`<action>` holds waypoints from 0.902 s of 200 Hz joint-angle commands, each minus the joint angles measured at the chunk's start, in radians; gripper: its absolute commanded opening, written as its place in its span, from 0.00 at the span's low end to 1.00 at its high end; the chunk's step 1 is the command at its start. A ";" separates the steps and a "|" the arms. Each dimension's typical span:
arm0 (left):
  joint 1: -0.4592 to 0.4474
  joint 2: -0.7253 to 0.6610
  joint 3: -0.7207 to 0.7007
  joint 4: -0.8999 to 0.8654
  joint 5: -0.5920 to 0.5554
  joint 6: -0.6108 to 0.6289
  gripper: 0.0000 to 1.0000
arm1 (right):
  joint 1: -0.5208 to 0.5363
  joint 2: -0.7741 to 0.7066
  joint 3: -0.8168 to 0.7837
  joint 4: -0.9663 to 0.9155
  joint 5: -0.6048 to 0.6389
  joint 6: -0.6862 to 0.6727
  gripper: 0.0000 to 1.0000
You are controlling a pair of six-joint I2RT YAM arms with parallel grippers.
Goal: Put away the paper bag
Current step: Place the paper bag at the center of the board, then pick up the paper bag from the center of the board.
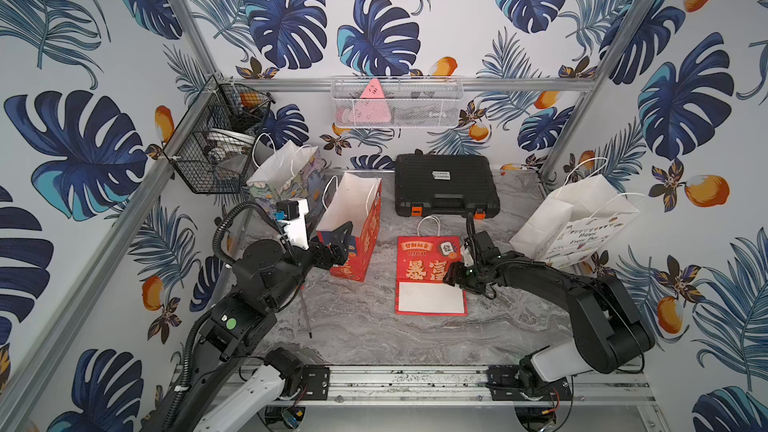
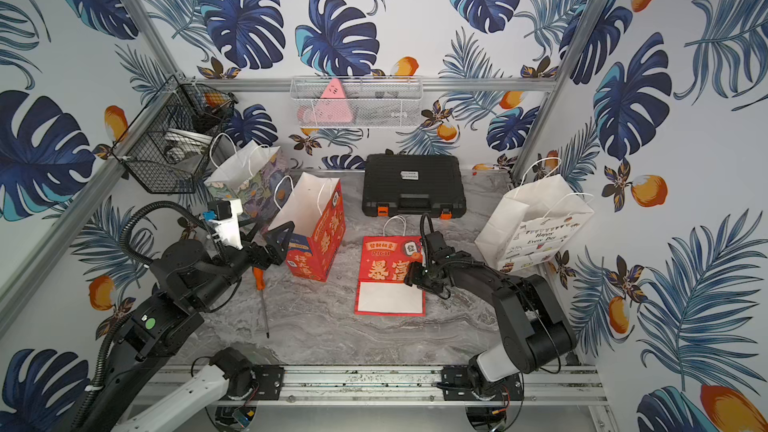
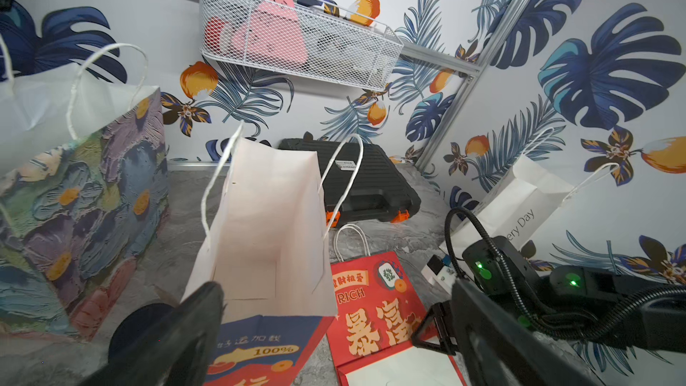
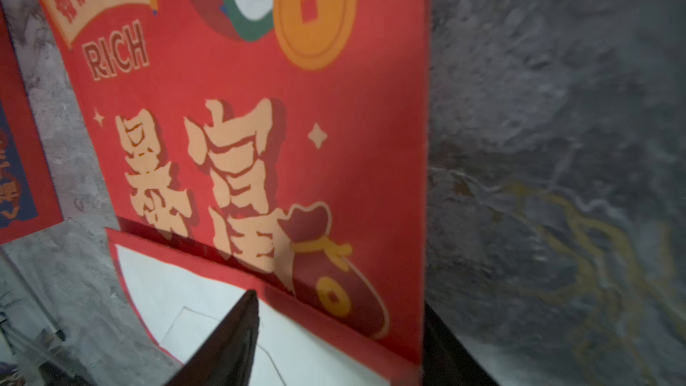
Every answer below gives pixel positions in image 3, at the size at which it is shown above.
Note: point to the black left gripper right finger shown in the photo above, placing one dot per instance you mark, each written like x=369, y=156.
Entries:
x=499, y=351

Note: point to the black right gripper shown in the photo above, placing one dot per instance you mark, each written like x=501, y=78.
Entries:
x=436, y=331

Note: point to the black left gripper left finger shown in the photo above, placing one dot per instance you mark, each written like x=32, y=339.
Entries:
x=176, y=351

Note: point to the red paper bag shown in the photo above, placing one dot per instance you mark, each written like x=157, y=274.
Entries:
x=268, y=248
x=378, y=312

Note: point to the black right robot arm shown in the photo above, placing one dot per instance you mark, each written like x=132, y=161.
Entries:
x=622, y=302

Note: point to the white happy paper bag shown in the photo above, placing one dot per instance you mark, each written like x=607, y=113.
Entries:
x=522, y=201

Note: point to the floral paper bag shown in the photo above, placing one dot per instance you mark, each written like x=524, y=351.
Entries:
x=83, y=191

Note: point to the dark blue round disc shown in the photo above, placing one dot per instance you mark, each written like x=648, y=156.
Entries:
x=135, y=325

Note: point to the black tool case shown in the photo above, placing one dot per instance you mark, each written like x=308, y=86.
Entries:
x=359, y=187

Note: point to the pink triangle item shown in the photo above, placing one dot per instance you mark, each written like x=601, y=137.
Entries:
x=272, y=35

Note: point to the white mesh wall shelf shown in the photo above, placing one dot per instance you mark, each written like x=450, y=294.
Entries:
x=315, y=39

